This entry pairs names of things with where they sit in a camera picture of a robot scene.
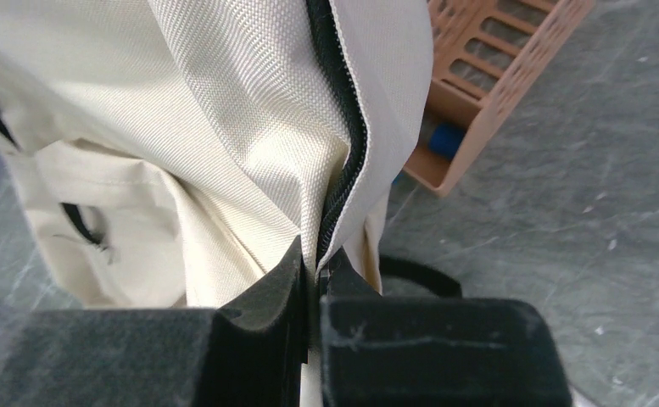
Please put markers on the beige canvas backpack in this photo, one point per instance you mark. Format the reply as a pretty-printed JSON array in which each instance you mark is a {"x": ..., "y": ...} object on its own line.
[{"x": 166, "y": 154}]

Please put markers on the orange plastic file organizer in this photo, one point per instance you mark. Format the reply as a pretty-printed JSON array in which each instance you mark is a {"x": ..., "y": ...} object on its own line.
[{"x": 486, "y": 56}]

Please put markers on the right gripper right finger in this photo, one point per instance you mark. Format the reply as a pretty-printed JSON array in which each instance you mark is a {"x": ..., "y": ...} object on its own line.
[{"x": 437, "y": 350}]

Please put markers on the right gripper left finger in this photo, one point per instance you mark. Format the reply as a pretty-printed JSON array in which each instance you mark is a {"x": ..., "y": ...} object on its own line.
[{"x": 248, "y": 352}]

